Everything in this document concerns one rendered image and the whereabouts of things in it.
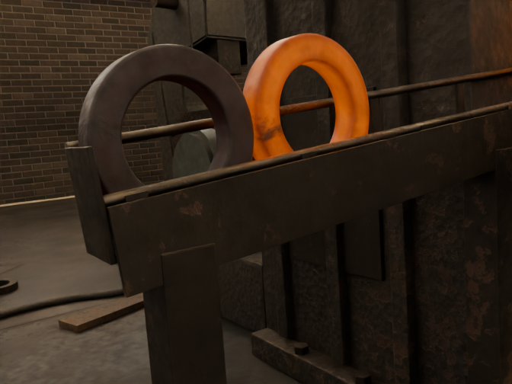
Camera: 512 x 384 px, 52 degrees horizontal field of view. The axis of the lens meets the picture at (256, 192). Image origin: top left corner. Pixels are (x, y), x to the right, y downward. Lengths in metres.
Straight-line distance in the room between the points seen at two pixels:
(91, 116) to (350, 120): 0.33
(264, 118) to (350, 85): 0.14
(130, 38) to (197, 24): 1.99
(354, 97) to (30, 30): 6.28
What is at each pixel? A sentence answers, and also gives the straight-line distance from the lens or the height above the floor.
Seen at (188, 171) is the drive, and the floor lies 0.52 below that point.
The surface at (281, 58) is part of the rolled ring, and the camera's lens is 0.60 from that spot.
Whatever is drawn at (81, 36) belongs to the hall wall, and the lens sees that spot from 6.97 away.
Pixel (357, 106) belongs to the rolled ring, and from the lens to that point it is 0.69.
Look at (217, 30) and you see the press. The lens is 5.33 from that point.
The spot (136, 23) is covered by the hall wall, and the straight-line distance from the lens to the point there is 7.25.
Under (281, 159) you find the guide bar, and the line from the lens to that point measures 0.57.
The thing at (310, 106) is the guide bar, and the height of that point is 0.68.
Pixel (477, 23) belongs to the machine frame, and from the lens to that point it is 1.04.
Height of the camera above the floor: 0.66
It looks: 7 degrees down
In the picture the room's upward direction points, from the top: 4 degrees counter-clockwise
